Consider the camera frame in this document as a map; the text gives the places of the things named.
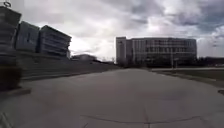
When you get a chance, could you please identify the dark glass block building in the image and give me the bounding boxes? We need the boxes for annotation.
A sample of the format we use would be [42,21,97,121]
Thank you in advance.
[14,20,41,53]

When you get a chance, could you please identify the grass lawn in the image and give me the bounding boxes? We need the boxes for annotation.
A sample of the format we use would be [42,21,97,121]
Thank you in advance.
[152,68,224,82]

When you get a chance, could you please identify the wide concrete steps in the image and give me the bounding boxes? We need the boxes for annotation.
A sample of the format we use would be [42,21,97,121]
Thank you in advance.
[16,54,120,82]

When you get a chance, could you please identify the grey concrete slab plaza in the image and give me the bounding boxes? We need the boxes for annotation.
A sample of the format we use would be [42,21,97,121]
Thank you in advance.
[0,68,224,128]

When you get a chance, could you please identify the wide pale building with tower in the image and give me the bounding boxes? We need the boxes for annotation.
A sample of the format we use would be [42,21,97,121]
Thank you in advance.
[115,36,198,69]

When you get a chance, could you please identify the low distant building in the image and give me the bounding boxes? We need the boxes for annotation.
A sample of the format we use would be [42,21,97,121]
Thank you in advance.
[70,53,98,63]

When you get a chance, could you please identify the distant line of trees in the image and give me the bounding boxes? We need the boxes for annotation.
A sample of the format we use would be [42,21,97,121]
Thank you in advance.
[195,56,224,68]

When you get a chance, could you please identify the dark tiered building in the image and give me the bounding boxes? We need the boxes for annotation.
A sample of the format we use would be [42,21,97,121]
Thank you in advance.
[0,5,23,67]

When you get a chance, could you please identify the grey layered block building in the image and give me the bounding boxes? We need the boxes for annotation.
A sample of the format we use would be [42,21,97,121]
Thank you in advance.
[37,24,73,60]

